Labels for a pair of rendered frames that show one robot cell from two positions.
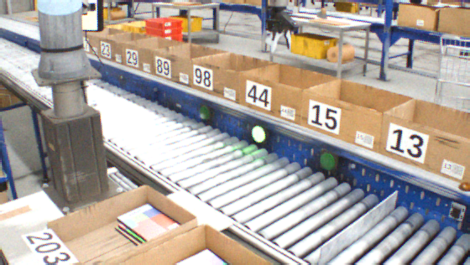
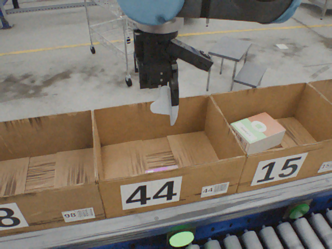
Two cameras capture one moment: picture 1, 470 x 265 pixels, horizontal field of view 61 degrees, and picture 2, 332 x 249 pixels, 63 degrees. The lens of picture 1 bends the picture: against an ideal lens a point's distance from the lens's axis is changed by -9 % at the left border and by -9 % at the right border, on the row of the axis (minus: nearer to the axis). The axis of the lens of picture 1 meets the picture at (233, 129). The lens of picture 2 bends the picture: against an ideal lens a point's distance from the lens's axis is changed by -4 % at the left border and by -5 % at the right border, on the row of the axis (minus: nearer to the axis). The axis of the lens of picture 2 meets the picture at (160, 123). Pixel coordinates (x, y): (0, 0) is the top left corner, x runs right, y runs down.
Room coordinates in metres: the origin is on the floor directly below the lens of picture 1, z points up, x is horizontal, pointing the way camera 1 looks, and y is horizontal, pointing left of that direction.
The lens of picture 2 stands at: (1.71, 0.25, 1.59)
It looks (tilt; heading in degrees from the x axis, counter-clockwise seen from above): 41 degrees down; 300
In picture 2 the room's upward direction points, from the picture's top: straight up
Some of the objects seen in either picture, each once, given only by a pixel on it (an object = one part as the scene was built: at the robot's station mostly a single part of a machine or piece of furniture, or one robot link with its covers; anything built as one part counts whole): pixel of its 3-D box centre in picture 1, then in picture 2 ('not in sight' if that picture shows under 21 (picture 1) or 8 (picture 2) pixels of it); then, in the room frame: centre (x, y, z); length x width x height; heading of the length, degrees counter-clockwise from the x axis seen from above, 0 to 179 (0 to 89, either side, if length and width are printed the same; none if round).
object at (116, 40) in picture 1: (127, 48); not in sight; (3.15, 0.79, 0.96); 0.39 x 0.29 x 0.17; 42
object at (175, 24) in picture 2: (278, 1); (160, 16); (1.97, -0.20, 1.40); 0.10 x 0.09 x 0.05; 133
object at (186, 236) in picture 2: (258, 134); (181, 239); (1.84, -0.11, 0.81); 0.07 x 0.01 x 0.07; 42
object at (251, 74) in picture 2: not in sight; (237, 69); (2.25, -2.21, 0.21); 0.50 x 0.42 x 0.44; 0
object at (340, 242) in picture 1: (362, 227); not in sight; (1.15, -0.42, 0.76); 0.46 x 0.01 x 0.09; 132
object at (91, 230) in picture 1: (122, 234); not in sight; (1.07, 0.34, 0.80); 0.38 x 0.28 x 0.10; 134
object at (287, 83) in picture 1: (289, 91); (162, 151); (2.00, -0.27, 0.96); 0.39 x 0.29 x 0.17; 42
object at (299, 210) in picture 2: (326, 161); (299, 211); (1.56, -0.38, 0.81); 0.07 x 0.01 x 0.07; 42
